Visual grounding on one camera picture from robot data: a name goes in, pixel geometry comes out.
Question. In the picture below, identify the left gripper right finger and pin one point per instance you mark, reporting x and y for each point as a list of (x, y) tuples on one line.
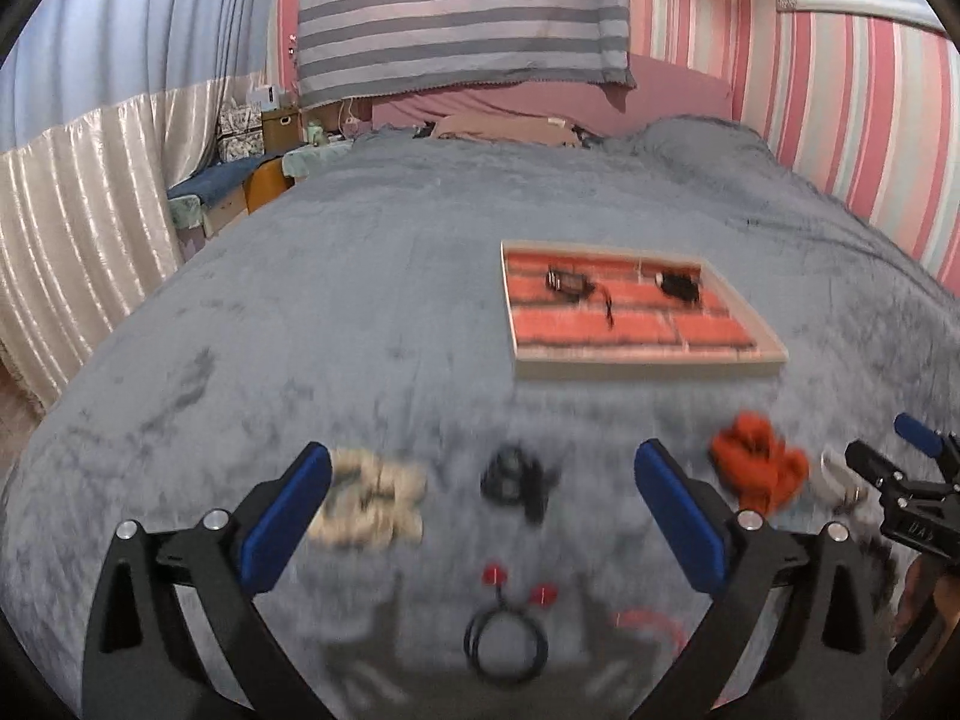
[(824, 659)]

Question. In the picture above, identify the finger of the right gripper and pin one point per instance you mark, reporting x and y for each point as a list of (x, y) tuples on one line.
[(876, 469), (941, 447)]

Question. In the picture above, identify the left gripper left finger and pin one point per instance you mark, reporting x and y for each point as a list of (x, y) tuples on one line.
[(140, 658)]

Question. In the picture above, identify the white strap wristwatch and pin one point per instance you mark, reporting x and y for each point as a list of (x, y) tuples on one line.
[(834, 483)]

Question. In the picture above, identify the orange fabric scrunchie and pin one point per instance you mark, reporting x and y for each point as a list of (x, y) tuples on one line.
[(757, 464)]

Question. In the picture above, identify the black tie with red cherries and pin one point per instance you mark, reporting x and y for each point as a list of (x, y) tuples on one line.
[(512, 622)]

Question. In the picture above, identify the brick-pattern jewelry tray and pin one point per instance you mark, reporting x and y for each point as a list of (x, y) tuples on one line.
[(589, 313)]

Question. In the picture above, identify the person's right hand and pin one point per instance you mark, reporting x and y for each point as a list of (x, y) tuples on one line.
[(918, 590)]

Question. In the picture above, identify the black beaded scrunchie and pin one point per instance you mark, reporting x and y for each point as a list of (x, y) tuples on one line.
[(678, 285)]

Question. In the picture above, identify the grey plush bed blanket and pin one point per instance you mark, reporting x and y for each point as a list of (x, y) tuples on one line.
[(365, 309)]

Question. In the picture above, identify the cream pleated curtain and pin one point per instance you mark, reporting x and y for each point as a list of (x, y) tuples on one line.
[(86, 232)]

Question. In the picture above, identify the pink bed headboard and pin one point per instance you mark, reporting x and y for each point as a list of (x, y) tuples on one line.
[(661, 90)]

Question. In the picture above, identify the blue cushioned bedside bench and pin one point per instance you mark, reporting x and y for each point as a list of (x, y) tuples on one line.
[(242, 185)]

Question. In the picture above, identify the beige folded cloth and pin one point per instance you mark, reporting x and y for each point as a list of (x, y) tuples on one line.
[(489, 128)]

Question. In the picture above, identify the brown cardboard storage box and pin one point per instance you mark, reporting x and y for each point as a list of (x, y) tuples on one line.
[(281, 129)]

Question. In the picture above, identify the grey striped pillow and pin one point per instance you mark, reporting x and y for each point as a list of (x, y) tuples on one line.
[(362, 49)]

